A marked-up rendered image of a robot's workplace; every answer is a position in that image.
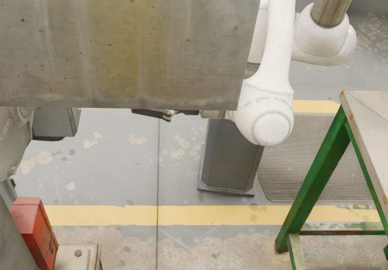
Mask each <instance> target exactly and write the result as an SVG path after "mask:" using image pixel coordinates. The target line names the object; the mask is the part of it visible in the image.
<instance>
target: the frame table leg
mask: <svg viewBox="0 0 388 270"><path fill-rule="evenodd" d="M345 120H346V115H345V112H344V109H343V107H342V104H341V105H340V107H339V109H338V111H337V113H336V115H335V117H334V119H333V121H332V123H331V125H330V127H329V129H328V131H327V134H326V136H325V138H324V140H323V142H322V144H321V146H320V148H319V150H318V152H317V154H316V156H315V158H314V160H313V162H312V165H311V167H310V169H309V171H308V173H307V175H306V177H305V179H304V182H303V184H302V186H301V188H300V190H299V192H298V194H297V196H296V198H295V200H294V202H293V204H292V206H291V208H290V210H289V212H288V215H287V217H286V219H285V221H284V223H283V225H282V227H281V229H280V231H279V233H278V235H277V237H276V239H275V249H276V251H277V253H279V254H282V253H283V252H289V249H288V244H287V241H286V238H285V237H286V234H287V233H288V232H300V231H301V229H302V227H303V225H304V223H305V222H306V220H307V218H308V216H309V214H310V213H311V211H312V209H313V207H314V205H315V204H316V202H317V200H318V198H319V197H320V195H321V194H322V191H323V189H324V188H325V186H326V185H327V183H328V181H329V179H330V177H331V175H332V174H333V172H334V170H335V168H336V166H337V165H338V163H339V161H340V160H341V158H342V156H343V154H344V152H345V151H346V149H347V147H348V145H349V143H350V142H351V140H350V137H349V135H348V132H347V129H346V127H345V125H344V122H345Z"/></svg>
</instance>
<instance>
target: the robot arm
mask: <svg viewBox="0 0 388 270"><path fill-rule="evenodd" d="M351 1H352V0H314V3H311V4H309V5H308V6H306V7H305V9H304V10H303V11H302V12H301V13H296V12H295V4H296V0H261V1H260V6H259V11H258V16H257V20H256V25H255V30H254V33H253V38H252V43H251V48H250V52H249V57H248V62H247V67H246V70H245V75H244V76H245V77H250V78H248V79H246V80H244V81H243V84H242V89H241V93H240V99H239V102H238V107H237V111H216V110H156V109H131V112H132V113H134V114H140V115H145V116H148V117H154V118H160V119H163V120H165V121H166V122H171V118H172V116H173V115H174V114H180V113H184V115H199V113H200V116H201V117H202V118H215V119H229V120H231V121H232V122H234V123H236V126H237V128H238V129H239V131H240V132H241V134H242V135H243V136H244V137H245V138H246V139H247V140H249V141H250V142H252V143H253V144H256V145H262V146H267V147H274V146H276V145H279V144H281V143H283V142H284V141H285V140H286V139H287V138H288V137H289V135H290V134H291V131H292V129H293V122H294V118H293V94H294V90H293V89H292V87H291V86H290V84H289V79H288V76H289V66H290V60H291V59H292V60H294V61H298V62H302V63H307V64H311V65H317V66H337V65H341V64H343V63H344V62H346V61H348V60H349V59H350V58H351V56H352V54H353V52H354V50H355V47H356V43H357V36H356V32H355V30H354V29H353V27H352V26H351V25H350V24H349V18H348V15H347V14H346V11H347V9H348V7H349V5H350V3H351Z"/></svg>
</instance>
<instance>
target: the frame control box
mask: <svg viewBox="0 0 388 270"><path fill-rule="evenodd" d="M81 109H82V108H65V107H42V109H41V110H34V114H33V123H32V132H33V133H32V140H38V141H61V140H63V139H64V138H65V137H74V136H75V135H76V133H77V130H78V126H79V120H80V115H81Z"/></svg>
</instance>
